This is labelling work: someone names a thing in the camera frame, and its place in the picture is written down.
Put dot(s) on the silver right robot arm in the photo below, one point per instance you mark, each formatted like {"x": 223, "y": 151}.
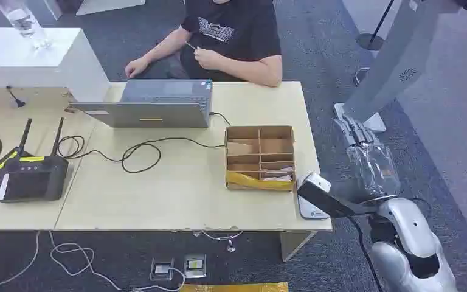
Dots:
{"x": 402, "y": 233}

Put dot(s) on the yellow sheet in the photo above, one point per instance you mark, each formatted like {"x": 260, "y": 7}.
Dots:
{"x": 233, "y": 287}

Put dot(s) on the grey laptop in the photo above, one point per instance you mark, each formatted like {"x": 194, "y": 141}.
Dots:
{"x": 157, "y": 105}

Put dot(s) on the person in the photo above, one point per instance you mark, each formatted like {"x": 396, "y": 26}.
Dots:
{"x": 233, "y": 28}

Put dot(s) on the person's right hand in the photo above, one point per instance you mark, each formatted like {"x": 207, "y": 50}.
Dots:
{"x": 136, "y": 67}

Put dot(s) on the person's left hand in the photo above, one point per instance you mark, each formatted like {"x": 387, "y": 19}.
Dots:
{"x": 207, "y": 58}

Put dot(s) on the stack of cards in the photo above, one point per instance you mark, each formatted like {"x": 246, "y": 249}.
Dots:
{"x": 278, "y": 174}

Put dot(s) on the black stanchion post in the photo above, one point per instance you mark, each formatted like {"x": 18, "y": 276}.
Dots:
{"x": 372, "y": 36}

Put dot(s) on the wooden compartment card box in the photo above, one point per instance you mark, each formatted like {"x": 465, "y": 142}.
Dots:
{"x": 259, "y": 155}

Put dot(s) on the small black plug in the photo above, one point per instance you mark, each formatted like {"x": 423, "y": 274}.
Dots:
{"x": 17, "y": 100}

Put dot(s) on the thin small stick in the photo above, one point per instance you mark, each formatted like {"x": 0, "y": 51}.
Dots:
{"x": 190, "y": 45}

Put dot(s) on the black controller with antennas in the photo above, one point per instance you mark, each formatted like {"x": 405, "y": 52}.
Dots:
{"x": 30, "y": 177}

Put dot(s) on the pale desk leg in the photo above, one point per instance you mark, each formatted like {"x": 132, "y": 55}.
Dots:
{"x": 296, "y": 244}

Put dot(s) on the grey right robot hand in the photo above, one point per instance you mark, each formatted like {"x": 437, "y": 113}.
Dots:
{"x": 357, "y": 131}

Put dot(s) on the clear lid floor socket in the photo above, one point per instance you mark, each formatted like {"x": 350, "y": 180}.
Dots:
{"x": 162, "y": 269}

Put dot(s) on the white cabinet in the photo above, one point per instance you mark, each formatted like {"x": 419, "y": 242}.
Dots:
{"x": 36, "y": 60}

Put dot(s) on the white furniture panel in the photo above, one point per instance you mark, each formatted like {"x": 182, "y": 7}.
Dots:
{"x": 108, "y": 5}

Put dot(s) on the clear plastic bottle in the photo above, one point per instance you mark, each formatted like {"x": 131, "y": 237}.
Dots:
{"x": 22, "y": 22}

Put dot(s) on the person's hand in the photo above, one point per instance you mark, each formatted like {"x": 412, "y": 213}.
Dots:
{"x": 207, "y": 58}
{"x": 136, "y": 67}

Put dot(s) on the steel floor socket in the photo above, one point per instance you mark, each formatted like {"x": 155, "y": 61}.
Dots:
{"x": 195, "y": 266}

